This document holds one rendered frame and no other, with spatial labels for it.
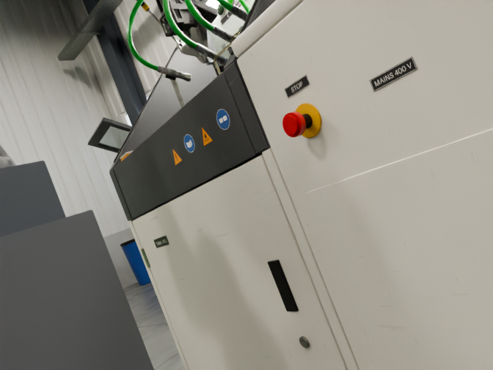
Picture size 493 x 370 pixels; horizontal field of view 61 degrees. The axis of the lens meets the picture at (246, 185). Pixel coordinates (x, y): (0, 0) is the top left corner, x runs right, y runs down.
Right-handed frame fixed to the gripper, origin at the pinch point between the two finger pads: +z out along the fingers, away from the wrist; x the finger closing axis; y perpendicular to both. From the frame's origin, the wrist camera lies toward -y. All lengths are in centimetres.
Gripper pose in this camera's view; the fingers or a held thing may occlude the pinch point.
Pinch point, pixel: (205, 58)
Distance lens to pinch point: 118.3
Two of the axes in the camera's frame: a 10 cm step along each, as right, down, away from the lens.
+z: 3.7, 9.3, -0.3
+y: -7.4, 2.7, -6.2
